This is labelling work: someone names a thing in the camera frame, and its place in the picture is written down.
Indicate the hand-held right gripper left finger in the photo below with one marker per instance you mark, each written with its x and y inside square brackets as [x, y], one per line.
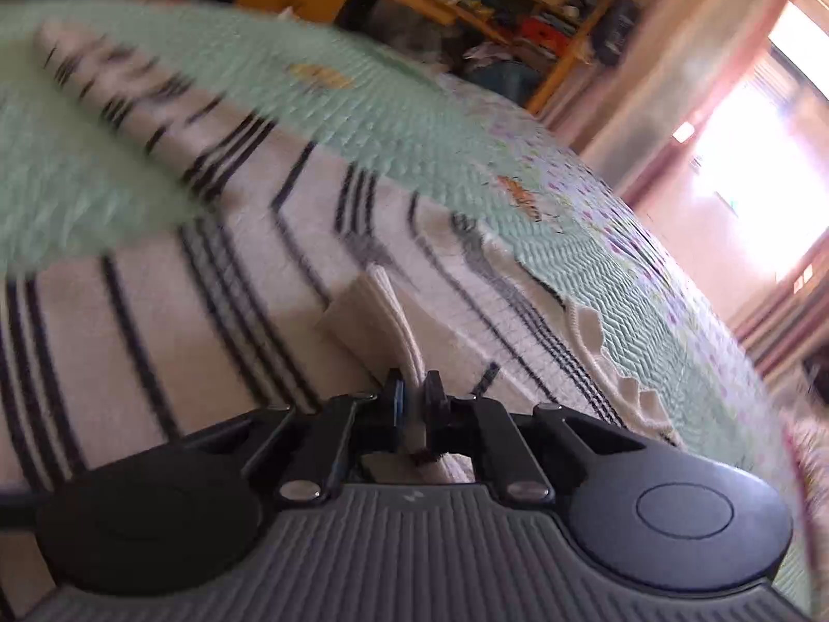
[398, 405]

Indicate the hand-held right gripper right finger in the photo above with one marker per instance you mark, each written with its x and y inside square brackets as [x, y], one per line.
[431, 408]

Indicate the black striped white sweater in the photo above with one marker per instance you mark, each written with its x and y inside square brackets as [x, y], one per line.
[259, 285]

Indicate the green quilted bee bedspread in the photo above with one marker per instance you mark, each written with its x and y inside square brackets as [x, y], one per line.
[421, 123]

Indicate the pink curtain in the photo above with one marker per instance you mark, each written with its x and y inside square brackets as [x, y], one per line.
[680, 78]

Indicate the dark blue hanging bag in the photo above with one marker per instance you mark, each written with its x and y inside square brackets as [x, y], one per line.
[615, 29]

